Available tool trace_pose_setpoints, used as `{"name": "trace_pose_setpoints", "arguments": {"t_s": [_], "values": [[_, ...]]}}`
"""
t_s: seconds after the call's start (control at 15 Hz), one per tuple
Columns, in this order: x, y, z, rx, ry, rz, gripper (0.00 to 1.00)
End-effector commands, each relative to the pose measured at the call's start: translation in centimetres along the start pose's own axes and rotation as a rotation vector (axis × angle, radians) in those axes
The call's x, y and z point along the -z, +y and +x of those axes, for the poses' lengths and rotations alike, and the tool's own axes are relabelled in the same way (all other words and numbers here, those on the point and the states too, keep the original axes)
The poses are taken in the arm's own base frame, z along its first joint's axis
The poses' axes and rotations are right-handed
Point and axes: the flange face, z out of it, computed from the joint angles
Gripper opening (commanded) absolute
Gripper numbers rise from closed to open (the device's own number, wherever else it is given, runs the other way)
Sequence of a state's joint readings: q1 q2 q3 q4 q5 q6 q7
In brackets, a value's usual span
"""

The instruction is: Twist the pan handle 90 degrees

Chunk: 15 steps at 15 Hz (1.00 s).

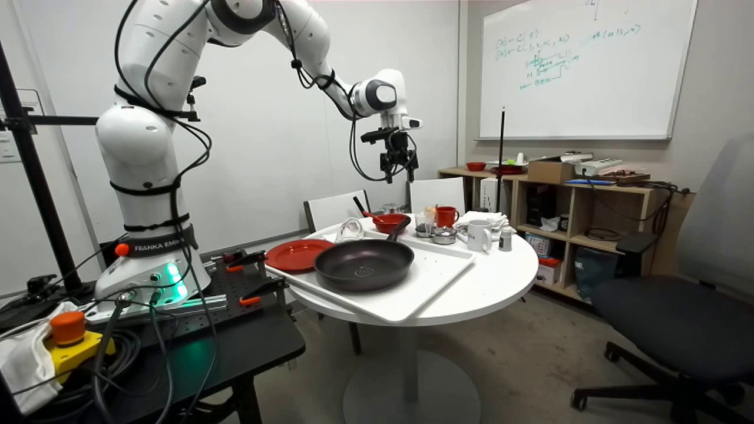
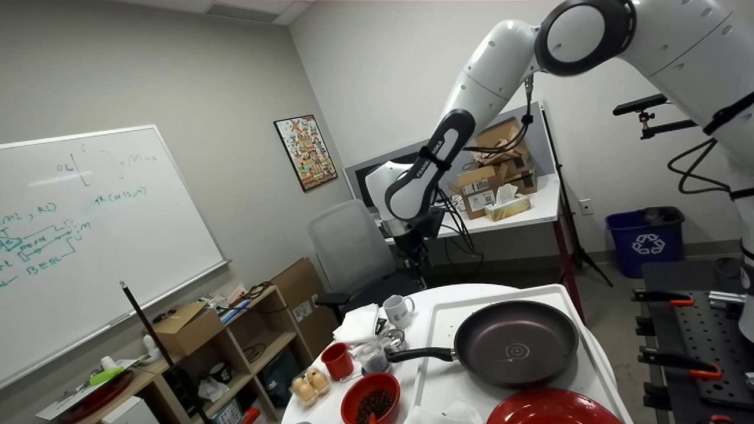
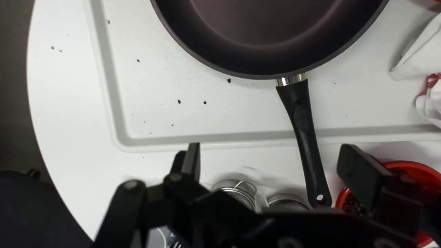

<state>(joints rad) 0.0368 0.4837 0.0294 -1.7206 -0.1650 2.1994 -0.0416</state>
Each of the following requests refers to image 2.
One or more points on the wooden shelf unit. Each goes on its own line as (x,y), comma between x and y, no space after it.
(260,331)

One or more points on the white cloth napkins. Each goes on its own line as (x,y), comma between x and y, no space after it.
(357,320)

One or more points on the tissue box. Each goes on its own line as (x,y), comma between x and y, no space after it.
(509,207)

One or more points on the round white table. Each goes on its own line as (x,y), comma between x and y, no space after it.
(326,414)

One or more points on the red cup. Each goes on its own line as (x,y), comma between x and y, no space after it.
(338,362)

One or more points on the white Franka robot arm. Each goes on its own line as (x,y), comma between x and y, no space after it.
(486,70)

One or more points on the beige round bun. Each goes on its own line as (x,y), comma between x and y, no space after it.
(318,377)
(303,387)

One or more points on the small metal cup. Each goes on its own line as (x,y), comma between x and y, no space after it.
(393,337)
(376,358)

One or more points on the stack of books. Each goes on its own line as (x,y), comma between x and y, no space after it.
(233,308)

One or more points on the white top desk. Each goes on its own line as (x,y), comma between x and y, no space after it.
(518,223)

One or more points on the green object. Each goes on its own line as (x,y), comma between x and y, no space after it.
(106,375)

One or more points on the open brown cardboard box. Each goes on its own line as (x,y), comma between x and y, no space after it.
(502,137)

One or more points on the black tripod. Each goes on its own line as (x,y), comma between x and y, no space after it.
(566,200)

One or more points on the black bar camera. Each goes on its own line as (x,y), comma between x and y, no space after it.
(640,105)

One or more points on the white plastic tray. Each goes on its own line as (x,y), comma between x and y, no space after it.
(438,377)

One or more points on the black camera bracket arm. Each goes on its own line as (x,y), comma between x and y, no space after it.
(668,127)

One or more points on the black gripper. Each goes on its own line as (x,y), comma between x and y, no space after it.
(414,235)

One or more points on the small cardboard box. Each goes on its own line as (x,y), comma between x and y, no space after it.
(473,192)

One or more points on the black computer monitor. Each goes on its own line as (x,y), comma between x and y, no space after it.
(363,185)

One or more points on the small white bottle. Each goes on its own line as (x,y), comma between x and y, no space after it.
(148,346)

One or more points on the blue recycling bin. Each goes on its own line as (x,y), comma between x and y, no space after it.
(643,243)

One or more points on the red plate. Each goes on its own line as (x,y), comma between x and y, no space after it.
(550,408)

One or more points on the grey desk divider panel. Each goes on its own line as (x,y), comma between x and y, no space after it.
(541,137)

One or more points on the framed colourful poster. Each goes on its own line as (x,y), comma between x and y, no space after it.
(307,154)

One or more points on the white mug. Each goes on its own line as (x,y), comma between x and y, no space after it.
(399,308)

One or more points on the whiteboard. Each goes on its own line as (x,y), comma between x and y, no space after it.
(102,235)

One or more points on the black orange bar clamp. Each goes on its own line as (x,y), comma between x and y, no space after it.
(675,360)
(661,298)

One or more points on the thin black pole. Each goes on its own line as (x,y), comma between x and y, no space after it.
(154,337)

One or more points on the red bowl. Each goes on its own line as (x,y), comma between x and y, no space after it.
(371,401)

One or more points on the black workbench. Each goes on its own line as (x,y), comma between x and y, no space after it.
(707,337)

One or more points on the dark red dish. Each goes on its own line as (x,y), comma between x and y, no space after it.
(102,397)

